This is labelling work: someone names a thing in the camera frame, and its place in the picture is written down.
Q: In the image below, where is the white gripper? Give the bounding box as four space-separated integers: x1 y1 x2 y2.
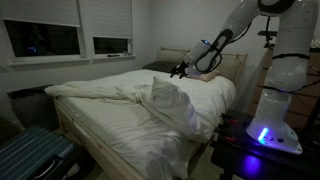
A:
170 57 197 79

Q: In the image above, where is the white duvet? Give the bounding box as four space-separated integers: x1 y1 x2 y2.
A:
45 70 236 143

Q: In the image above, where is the white bed sheet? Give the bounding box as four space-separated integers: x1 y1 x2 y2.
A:
59 97 196 180

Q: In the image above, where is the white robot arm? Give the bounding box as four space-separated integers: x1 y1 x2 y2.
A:
171 0 319 155

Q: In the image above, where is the beige pillow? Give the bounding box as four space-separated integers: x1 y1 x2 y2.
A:
197 70 220 82

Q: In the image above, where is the beige padded headboard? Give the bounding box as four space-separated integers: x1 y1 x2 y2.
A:
156 48 247 83

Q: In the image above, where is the black table clamp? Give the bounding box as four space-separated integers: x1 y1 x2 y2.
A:
214 113 238 142

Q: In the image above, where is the right window with blind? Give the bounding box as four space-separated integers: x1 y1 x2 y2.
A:
88 0 132 58

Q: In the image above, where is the window with blind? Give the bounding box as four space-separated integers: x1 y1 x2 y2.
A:
0 0 86 64
88 0 132 58

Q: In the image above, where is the black robot table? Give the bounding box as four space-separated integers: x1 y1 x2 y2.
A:
211 110 320 180

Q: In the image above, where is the left window with blind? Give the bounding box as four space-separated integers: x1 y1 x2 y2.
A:
0 0 86 64

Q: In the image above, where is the dark bedside box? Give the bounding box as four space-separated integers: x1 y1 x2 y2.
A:
7 85 60 130

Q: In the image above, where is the blue striped suitcase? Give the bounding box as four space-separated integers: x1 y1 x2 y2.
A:
0 126 81 180

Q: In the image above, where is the wooden bed frame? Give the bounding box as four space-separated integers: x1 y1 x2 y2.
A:
53 98 214 180

